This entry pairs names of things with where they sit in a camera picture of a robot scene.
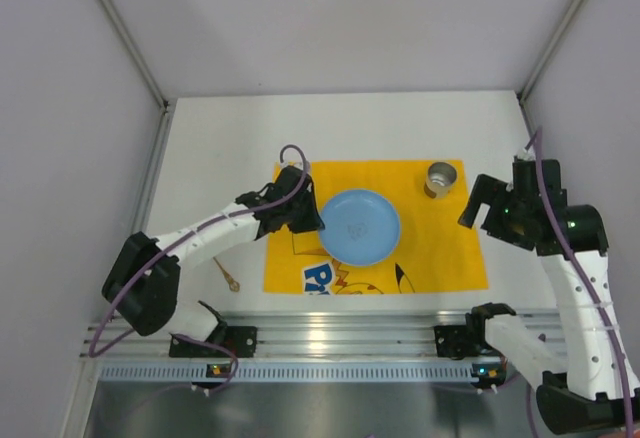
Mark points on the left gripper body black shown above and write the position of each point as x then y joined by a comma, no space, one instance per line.
298,206

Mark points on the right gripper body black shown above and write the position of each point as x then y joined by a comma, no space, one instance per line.
495,209

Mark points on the metal cup brown base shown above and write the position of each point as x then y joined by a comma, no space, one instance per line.
440,178

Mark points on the light blue plate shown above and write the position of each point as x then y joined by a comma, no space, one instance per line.
361,227

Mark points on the gold spoon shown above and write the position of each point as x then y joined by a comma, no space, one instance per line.
233,284

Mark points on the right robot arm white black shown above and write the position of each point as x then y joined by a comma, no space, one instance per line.
593,387

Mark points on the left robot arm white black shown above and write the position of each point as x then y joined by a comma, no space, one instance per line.
147,284

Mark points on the aluminium mounting rail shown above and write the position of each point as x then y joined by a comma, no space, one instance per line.
333,336

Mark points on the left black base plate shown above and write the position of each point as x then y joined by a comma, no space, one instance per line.
240,340

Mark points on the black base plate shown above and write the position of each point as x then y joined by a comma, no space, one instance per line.
240,340
455,342

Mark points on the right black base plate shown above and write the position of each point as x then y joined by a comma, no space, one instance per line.
455,342

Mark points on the slotted cable duct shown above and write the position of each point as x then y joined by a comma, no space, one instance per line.
488,373

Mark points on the right frame post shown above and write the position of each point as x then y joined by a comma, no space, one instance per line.
552,45

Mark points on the frame post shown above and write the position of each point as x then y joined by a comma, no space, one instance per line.
552,45
133,52

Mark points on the left frame post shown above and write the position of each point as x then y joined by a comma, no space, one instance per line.
133,52

